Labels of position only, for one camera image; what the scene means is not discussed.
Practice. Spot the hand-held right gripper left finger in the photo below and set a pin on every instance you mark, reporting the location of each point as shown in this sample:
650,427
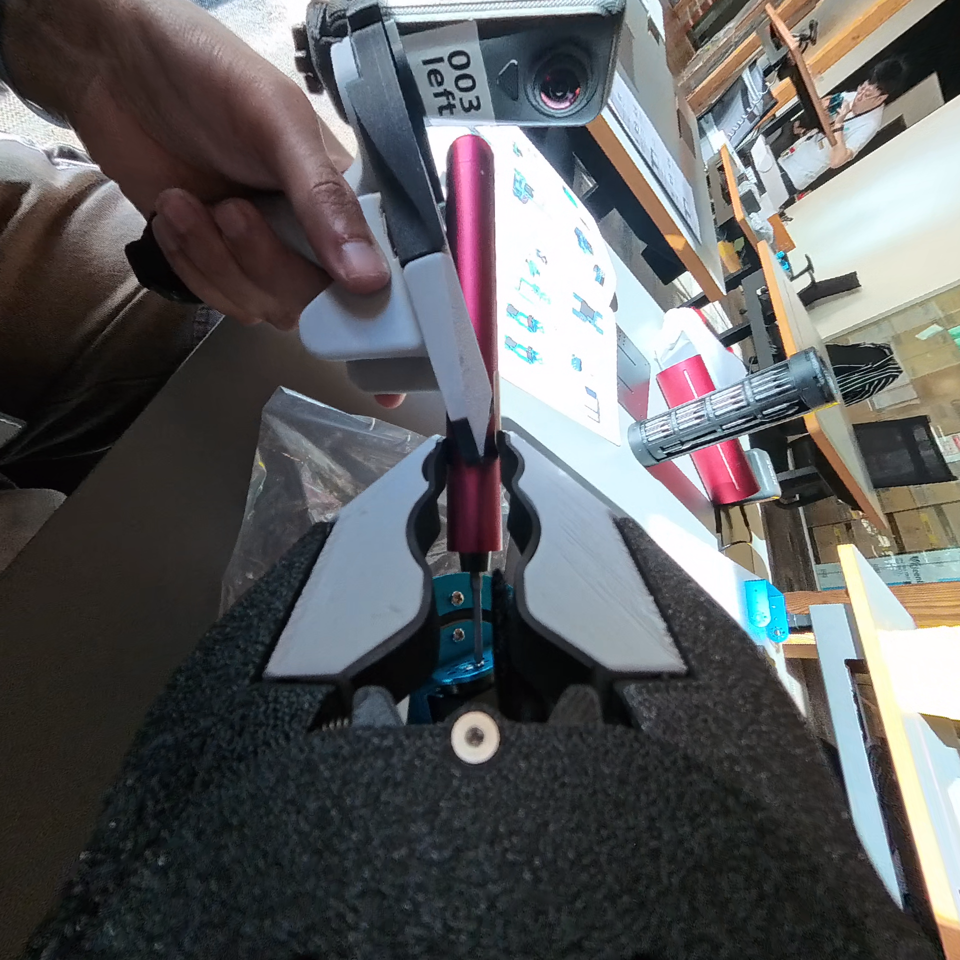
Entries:
360,592

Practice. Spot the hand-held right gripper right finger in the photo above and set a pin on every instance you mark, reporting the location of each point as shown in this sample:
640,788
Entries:
592,585

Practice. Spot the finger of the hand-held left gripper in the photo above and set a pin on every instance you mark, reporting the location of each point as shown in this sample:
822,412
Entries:
450,337
497,409

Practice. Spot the red electric screwdriver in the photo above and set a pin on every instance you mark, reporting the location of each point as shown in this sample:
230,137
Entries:
471,240

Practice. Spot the blue toy robot arm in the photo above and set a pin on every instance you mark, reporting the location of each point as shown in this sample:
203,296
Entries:
457,622

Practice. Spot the person's left forearm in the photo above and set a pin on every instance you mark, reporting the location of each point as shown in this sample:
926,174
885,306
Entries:
19,52

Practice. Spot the grey desk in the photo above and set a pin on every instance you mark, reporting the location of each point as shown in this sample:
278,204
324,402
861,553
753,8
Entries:
112,600

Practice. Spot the person's left hand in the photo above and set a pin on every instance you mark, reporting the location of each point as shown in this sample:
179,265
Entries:
187,112

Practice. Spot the printed instruction sheet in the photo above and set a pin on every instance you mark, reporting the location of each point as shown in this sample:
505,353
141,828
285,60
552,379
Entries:
555,337

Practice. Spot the clear plastic bag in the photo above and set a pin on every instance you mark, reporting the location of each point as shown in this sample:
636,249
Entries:
315,465

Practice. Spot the red screwdriver case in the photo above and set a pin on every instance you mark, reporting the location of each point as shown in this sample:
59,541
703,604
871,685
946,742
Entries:
705,442

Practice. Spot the grey bit holder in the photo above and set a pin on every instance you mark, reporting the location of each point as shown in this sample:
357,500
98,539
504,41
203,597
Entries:
735,409

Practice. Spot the stack of cardboard boxes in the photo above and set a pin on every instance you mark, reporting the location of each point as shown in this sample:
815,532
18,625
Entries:
915,517

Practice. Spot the black striped cloth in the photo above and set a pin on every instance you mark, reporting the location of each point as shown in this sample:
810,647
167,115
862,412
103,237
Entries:
862,371

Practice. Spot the black monitor stand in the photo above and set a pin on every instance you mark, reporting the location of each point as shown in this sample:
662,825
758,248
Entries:
829,286

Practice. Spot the person's brown trousers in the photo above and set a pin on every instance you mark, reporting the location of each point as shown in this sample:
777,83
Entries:
60,337

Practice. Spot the white background table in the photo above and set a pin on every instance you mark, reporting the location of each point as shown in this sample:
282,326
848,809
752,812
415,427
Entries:
900,225

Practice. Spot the blue metal bracket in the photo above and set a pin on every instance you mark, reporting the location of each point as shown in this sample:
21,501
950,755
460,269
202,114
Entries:
765,607

